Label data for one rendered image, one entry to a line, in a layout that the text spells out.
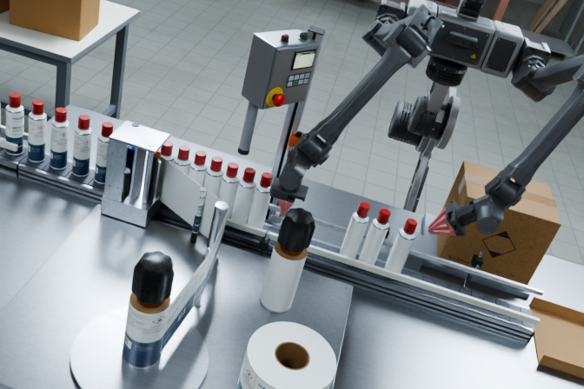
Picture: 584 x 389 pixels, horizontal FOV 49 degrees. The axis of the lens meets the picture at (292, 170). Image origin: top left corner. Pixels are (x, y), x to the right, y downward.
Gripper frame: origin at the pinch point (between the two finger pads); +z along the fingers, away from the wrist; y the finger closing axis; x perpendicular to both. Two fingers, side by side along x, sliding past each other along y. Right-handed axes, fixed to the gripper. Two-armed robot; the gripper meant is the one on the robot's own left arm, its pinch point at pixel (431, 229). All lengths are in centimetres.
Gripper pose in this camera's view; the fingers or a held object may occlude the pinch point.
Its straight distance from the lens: 192.9
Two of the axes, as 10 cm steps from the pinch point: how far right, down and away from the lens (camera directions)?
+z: -7.9, 4.2, 4.4
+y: -2.1, 4.9, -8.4
